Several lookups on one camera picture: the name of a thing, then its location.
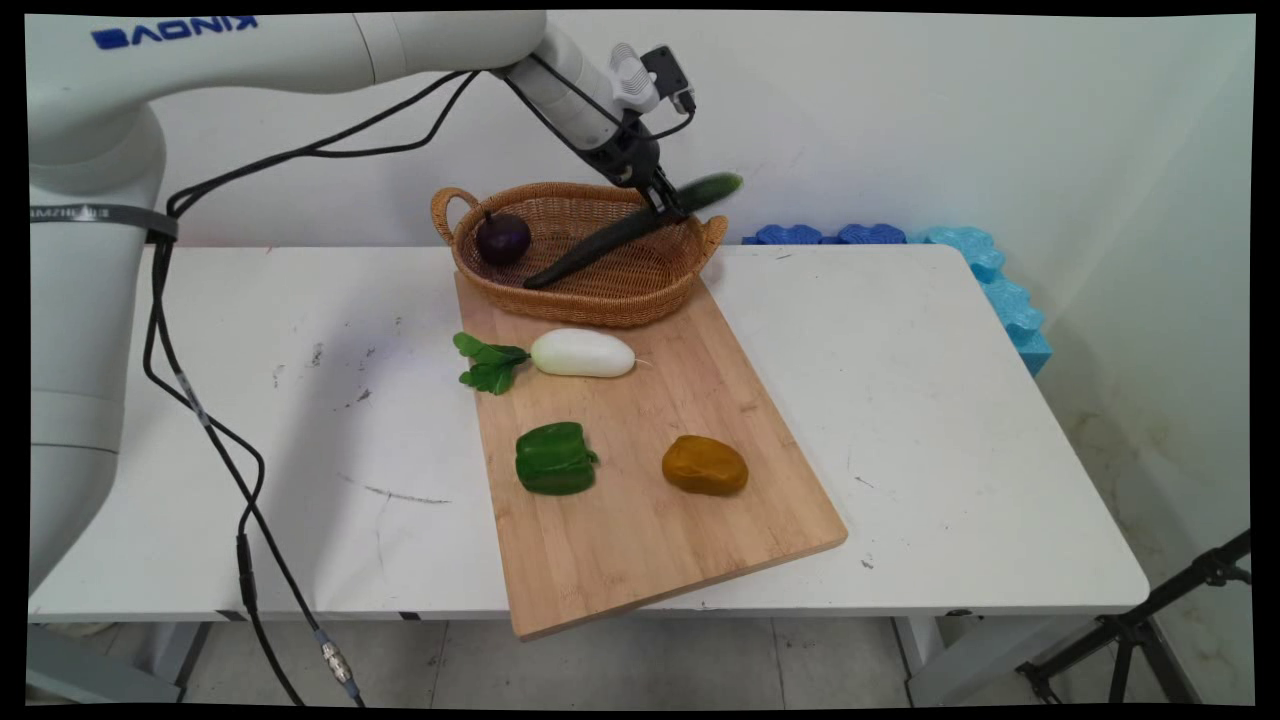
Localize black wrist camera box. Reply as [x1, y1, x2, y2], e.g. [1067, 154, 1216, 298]
[640, 45, 697, 114]

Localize dark purple round vegetable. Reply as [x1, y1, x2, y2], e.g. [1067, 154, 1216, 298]
[475, 210, 532, 267]

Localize black tripod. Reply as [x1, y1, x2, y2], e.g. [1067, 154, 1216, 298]
[1015, 530, 1253, 707]

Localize green bell pepper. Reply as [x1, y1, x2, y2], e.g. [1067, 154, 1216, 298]
[515, 422, 601, 496]

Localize wooden cutting board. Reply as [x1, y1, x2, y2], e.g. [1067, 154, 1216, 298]
[454, 270, 849, 641]

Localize woven wicker basket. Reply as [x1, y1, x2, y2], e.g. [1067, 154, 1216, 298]
[431, 181, 729, 329]

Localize white radish with green leaves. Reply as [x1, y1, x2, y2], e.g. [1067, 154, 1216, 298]
[453, 328, 651, 396]

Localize brown potato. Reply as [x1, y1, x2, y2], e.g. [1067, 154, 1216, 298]
[661, 434, 750, 497]

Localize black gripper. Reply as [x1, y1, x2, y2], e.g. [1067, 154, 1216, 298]
[588, 118, 693, 221]

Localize long dark green cucumber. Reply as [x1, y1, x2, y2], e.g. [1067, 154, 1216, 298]
[522, 173, 744, 291]

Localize light blue foam mat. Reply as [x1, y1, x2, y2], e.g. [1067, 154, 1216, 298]
[918, 226, 1054, 378]

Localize thick black cable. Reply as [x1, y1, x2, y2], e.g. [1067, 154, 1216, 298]
[141, 68, 483, 707]

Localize white table leg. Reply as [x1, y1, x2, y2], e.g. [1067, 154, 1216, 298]
[893, 612, 1023, 707]

